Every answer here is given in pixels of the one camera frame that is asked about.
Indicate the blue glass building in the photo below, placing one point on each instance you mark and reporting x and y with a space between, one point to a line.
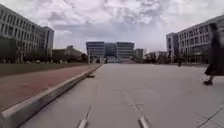
110 50

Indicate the small grey building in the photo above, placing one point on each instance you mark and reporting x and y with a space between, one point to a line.
138 53

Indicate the grey concrete pavement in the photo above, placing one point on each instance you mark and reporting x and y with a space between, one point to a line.
133 86

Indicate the low brown building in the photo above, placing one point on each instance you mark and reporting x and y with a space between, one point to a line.
66 53

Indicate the robot's own part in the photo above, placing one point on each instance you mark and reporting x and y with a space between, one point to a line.
82 123

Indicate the person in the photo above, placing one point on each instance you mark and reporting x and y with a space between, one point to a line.
215 56
180 62

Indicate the pale concrete kerb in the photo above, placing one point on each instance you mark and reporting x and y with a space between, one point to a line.
40 100

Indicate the red brick strip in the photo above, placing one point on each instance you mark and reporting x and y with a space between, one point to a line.
30 83

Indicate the grey multi-storey building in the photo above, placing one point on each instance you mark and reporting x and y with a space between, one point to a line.
195 41

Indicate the grass strip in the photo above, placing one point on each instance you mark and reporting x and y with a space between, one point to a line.
26 67

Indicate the row of trees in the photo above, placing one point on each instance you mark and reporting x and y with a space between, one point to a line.
20 53

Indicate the large grey building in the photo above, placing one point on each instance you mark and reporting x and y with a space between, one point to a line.
23 33

